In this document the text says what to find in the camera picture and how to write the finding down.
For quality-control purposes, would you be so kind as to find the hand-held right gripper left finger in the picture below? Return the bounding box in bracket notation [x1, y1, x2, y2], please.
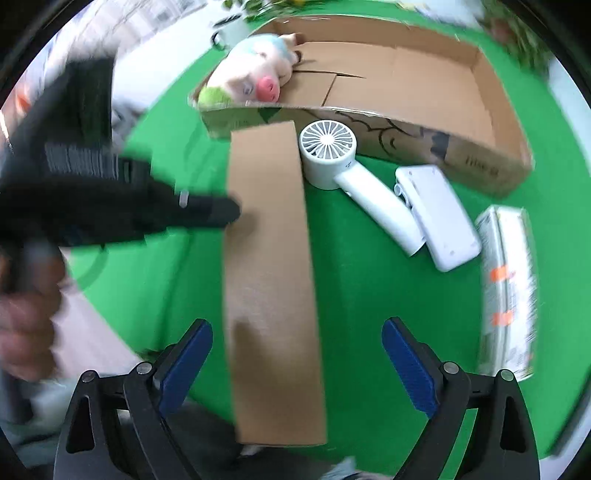
[54, 318, 214, 480]

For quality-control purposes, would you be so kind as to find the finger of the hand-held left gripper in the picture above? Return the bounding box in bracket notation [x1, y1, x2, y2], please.
[175, 189, 242, 230]

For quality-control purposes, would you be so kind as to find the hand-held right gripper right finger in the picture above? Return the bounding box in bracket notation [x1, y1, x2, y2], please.
[382, 316, 541, 480]

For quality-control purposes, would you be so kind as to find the brown cardboard box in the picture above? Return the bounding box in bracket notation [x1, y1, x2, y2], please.
[191, 14, 535, 448]

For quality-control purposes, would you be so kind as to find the white green medicine box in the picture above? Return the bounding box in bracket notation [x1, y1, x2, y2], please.
[475, 205, 539, 382]

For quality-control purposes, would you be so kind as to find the white handheld fan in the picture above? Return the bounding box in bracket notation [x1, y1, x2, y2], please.
[298, 119, 427, 257]

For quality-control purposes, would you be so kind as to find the white rectangular device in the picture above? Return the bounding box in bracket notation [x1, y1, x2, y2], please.
[394, 164, 482, 273]

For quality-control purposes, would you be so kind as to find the person's left hand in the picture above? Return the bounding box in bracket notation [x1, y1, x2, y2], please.
[0, 256, 64, 382]

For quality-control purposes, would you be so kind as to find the green table cloth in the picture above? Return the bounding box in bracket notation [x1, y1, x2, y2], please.
[69, 0, 591, 462]

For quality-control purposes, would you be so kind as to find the pink pig plush toy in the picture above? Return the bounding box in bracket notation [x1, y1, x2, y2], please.
[198, 33, 306, 110]

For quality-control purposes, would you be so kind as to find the white mug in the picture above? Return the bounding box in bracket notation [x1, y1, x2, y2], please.
[211, 20, 251, 49]

